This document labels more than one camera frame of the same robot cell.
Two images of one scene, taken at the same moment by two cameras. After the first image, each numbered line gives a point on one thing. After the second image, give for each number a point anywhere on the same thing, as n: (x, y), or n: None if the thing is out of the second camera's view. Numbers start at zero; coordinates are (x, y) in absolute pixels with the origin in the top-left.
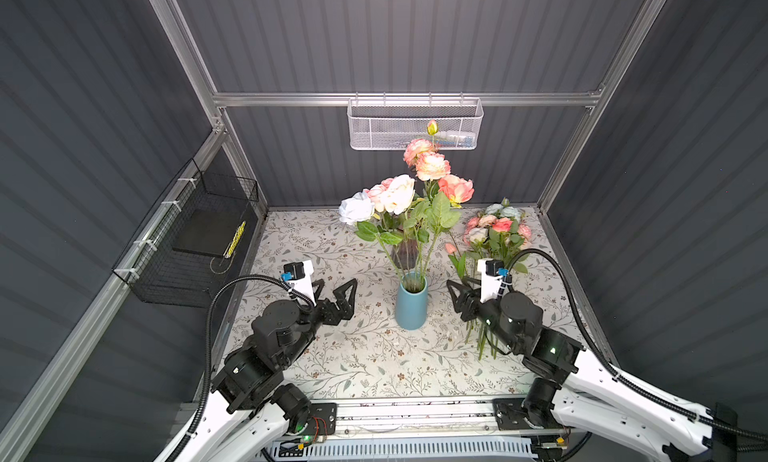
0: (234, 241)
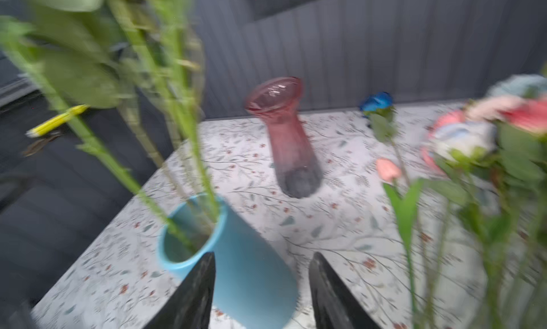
0: (39, 129)
